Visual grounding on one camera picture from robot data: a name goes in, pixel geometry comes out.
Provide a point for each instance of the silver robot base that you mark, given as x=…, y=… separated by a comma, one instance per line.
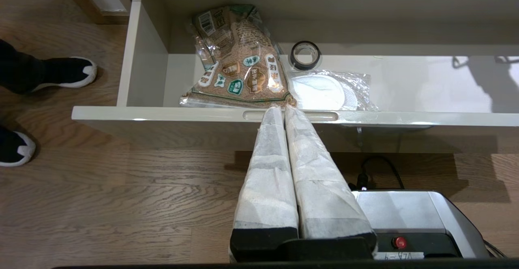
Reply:
x=405, y=212

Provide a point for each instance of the black trouser leg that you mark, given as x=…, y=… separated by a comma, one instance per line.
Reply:
x=20, y=72

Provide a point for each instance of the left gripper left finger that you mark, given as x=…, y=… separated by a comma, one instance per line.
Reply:
x=267, y=188

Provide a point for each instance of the red base button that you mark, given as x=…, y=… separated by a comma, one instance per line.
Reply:
x=399, y=243

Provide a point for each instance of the packaged white slippers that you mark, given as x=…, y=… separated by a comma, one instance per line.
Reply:
x=320, y=92

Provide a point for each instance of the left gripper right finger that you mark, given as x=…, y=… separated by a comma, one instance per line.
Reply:
x=324, y=192

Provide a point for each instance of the black tape roll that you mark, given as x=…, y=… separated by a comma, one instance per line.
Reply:
x=292, y=60

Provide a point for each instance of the white handwritten label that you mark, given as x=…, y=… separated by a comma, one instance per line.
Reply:
x=399, y=256

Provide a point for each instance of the brown snack bag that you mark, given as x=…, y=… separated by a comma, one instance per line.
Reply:
x=239, y=58

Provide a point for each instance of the white cabinet drawer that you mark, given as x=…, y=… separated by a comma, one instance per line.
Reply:
x=405, y=82

